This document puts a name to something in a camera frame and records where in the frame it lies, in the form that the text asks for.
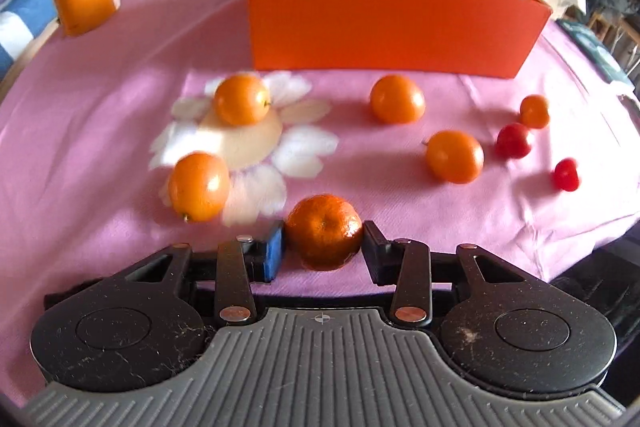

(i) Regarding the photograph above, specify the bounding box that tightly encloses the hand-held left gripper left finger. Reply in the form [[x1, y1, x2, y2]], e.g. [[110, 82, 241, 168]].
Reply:
[[120, 220, 285, 327]]

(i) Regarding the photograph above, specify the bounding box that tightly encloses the blue striped blanket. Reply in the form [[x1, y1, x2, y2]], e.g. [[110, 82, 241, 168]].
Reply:
[[0, 0, 59, 78]]

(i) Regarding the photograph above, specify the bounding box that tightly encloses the small smooth orange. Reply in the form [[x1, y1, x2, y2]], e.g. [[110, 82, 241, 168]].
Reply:
[[369, 74, 427, 125], [213, 74, 272, 127], [167, 152, 231, 224], [424, 130, 485, 184]]

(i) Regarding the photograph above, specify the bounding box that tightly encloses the red cherry tomato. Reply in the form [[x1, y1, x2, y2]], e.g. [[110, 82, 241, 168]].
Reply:
[[495, 122, 534, 160], [552, 157, 581, 193]]

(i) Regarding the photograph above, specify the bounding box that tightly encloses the teal printed booklet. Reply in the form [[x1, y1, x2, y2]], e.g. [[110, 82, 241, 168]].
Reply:
[[556, 18, 634, 84]]

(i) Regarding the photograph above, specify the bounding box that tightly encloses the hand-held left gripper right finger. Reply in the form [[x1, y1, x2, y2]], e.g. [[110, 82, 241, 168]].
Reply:
[[362, 220, 541, 327]]

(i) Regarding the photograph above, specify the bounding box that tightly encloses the orange cherry tomato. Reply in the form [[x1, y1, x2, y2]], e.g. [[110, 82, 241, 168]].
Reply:
[[519, 94, 551, 130]]

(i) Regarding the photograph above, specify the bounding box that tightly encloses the mandarin orange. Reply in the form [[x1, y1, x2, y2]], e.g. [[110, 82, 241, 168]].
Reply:
[[283, 194, 364, 271]]

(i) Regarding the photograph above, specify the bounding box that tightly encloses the pink floral tablecloth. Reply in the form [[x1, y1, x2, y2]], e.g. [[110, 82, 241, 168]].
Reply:
[[0, 0, 640, 408]]

